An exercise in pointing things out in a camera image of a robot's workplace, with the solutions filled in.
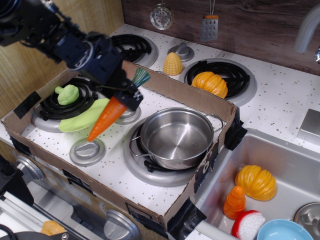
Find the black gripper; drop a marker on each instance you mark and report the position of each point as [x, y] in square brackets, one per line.
[101, 62]

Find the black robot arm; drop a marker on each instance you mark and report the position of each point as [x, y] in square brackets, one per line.
[39, 24]

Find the light green plastic plate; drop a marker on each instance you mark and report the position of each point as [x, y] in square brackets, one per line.
[85, 119]

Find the small orange toy carrot piece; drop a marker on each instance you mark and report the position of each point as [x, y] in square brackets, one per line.
[235, 203]

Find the brown cardboard fence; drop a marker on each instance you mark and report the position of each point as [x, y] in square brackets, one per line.
[111, 178]

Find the middle silver stove knob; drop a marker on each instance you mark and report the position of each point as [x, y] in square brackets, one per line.
[129, 117]

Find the silver stove knob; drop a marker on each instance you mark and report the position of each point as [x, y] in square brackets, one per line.
[184, 52]
[86, 153]
[129, 117]

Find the back left black burner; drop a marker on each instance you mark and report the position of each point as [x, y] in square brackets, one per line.
[136, 49]

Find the black burner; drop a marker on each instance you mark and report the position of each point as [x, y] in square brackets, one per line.
[48, 114]
[145, 169]
[136, 49]
[240, 81]

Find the yellow toy corn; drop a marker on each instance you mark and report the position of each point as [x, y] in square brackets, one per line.
[172, 64]

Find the green toy broccoli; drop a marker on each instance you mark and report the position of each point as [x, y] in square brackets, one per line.
[67, 95]

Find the stainless steel pot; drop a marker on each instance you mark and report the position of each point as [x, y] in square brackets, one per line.
[178, 138]

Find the back silver stove knob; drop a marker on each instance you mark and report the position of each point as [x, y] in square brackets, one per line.
[184, 52]

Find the front right black burner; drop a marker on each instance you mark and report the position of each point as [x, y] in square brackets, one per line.
[145, 169]

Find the front silver stove knob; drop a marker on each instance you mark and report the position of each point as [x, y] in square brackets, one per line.
[86, 153]

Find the front left black burner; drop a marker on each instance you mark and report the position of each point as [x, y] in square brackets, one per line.
[48, 114]

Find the hanging silver strainer spoon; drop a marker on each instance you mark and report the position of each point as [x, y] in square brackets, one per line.
[162, 16]

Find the orange toy pumpkin on stove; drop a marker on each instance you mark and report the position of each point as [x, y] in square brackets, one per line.
[212, 83]

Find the hanging silver spatula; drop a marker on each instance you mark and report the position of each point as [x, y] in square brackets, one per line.
[210, 23]

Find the back right black burner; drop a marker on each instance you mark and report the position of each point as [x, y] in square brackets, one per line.
[240, 81]

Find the left silver oven knob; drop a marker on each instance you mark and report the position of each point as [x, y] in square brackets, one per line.
[30, 171]

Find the silver oven knob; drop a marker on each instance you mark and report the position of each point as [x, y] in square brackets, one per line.
[120, 227]
[30, 171]

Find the silver oven front knob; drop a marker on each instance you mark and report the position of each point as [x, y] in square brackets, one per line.
[120, 227]

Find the orange chip object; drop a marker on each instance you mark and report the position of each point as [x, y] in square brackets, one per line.
[51, 228]

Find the orange toy pumpkin in sink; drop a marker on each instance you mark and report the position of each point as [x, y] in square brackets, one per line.
[258, 183]

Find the red and white toy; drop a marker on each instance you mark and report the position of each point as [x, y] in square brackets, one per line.
[247, 225]

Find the silver sink basin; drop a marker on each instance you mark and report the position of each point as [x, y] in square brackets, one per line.
[297, 174]

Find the silver faucet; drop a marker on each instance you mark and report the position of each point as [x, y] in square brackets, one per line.
[307, 29]

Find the light blue bowl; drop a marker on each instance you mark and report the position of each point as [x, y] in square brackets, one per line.
[282, 229]

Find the silver sink drain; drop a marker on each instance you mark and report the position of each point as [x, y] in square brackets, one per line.
[308, 216]

